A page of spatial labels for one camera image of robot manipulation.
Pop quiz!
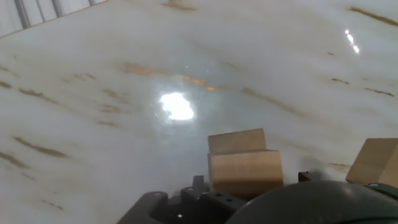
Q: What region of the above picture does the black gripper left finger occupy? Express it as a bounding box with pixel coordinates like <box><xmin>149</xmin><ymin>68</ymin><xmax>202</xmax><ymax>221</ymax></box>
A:
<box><xmin>117</xmin><ymin>175</ymin><xmax>247</xmax><ymax>224</ymax></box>

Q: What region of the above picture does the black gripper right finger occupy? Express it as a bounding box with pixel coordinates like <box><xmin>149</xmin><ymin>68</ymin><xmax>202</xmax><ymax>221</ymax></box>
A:
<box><xmin>297</xmin><ymin>170</ymin><xmax>398</xmax><ymax>200</ymax></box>

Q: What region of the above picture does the large wooden cube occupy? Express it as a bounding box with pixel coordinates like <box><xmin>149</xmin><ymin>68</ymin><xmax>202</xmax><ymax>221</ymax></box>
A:
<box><xmin>345</xmin><ymin>138</ymin><xmax>398</xmax><ymax>189</ymax></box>
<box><xmin>207</xmin><ymin>128</ymin><xmax>267</xmax><ymax>156</ymax></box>
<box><xmin>207</xmin><ymin>149</ymin><xmax>284</xmax><ymax>200</ymax></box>

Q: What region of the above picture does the marble pattern board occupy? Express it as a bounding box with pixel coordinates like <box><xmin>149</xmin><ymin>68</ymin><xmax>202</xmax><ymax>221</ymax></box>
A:
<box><xmin>0</xmin><ymin>0</ymin><xmax>398</xmax><ymax>224</ymax></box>

